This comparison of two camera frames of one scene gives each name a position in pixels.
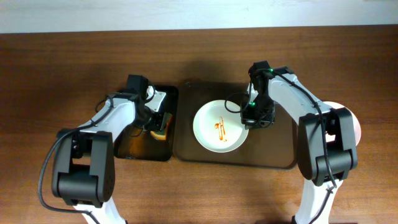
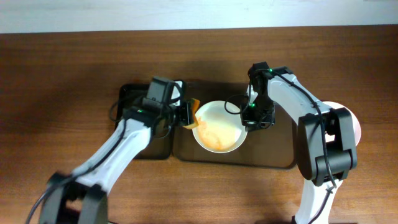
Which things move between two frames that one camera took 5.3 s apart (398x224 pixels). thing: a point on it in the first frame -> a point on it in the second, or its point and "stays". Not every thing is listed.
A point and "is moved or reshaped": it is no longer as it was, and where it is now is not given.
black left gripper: (161, 122) -> (184, 112)
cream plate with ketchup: (218, 127) stays
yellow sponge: (158, 135) is moved or reshaped
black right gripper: (257, 121) stays
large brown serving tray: (274, 145) stays
